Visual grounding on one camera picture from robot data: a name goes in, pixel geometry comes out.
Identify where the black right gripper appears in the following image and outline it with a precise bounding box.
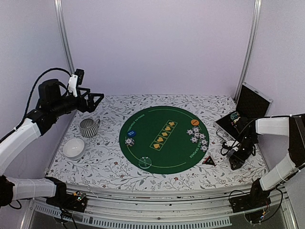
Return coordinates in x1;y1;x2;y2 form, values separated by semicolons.
230;135;258;170

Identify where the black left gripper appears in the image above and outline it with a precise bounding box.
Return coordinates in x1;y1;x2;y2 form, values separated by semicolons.
51;86;104;117

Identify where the black red triangular card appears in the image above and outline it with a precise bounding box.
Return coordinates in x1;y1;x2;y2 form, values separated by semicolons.
202;156;216;167

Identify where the orange big blind button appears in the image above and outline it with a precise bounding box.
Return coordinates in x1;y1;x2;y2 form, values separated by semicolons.
191;119;200;126

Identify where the blue small blind button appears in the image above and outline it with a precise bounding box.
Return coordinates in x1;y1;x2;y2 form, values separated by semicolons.
127;130;136;138

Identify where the stack of poker chips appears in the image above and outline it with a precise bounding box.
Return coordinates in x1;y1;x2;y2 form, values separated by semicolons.
125;138;135;146

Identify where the clear round dealer button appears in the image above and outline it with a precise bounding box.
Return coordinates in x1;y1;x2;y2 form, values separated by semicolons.
138;156;152;169

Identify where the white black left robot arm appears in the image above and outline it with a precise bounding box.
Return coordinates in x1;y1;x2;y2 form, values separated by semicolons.
0;69;104;212

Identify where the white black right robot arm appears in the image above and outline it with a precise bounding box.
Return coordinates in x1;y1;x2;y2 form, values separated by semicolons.
224;114;305;208

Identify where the striped ceramic mug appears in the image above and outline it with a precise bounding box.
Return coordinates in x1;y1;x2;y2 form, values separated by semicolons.
80;118;101;138

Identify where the white ceramic bowl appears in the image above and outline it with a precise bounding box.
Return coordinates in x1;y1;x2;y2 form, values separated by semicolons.
63;138;85;160

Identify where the aluminium poker chip case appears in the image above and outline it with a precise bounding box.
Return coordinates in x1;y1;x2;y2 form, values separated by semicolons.
215;82;273;142

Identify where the floral patterned tablecloth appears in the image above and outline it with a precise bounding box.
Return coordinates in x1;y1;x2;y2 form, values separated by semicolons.
49;95;268;191

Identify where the round green poker mat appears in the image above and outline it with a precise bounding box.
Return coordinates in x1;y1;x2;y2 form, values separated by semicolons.
119;106;210;175

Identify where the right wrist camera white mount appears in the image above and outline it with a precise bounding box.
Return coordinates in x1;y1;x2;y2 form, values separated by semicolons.
222;140;240;151

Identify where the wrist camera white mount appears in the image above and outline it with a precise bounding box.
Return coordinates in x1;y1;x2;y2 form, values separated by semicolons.
222;140;240;151
68;69;84;97

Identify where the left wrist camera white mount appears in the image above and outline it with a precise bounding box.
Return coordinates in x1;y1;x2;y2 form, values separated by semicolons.
68;69;84;97

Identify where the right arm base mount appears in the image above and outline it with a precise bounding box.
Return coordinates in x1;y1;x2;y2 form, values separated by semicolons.
229;190;271;224

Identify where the left aluminium frame post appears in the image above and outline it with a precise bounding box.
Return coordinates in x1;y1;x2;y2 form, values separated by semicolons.
53;0;81;73

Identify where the aluminium frame post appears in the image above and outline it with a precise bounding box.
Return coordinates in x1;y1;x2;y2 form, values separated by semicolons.
234;0;262;102
53;0;81;73

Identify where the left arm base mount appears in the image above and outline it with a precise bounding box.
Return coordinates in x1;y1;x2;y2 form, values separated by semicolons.
46;189;88;213

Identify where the aluminium front rail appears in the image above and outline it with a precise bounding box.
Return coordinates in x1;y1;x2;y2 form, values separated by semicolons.
21;185;299;229

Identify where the right aluminium frame post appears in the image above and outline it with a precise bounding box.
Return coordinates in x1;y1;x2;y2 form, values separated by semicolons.
234;0;262;102

